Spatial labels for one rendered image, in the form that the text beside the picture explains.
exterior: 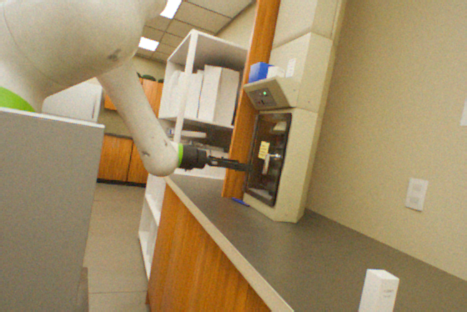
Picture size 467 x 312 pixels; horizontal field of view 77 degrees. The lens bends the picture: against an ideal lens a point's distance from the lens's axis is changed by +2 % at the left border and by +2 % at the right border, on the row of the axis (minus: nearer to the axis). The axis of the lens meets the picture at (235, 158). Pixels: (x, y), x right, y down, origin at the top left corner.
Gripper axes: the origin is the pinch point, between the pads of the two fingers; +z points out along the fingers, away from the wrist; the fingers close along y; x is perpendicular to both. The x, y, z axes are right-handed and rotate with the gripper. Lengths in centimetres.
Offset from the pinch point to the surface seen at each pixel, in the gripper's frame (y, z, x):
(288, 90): -6.2, 10.3, -32.7
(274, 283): -54, -13, 20
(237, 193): 31.0, 14.9, 17.3
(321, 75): -6.5, 24.4, -42.2
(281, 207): -6.1, 18.1, 13.9
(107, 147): 496, -50, 41
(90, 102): 483, -89, -35
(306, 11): 0, 15, -67
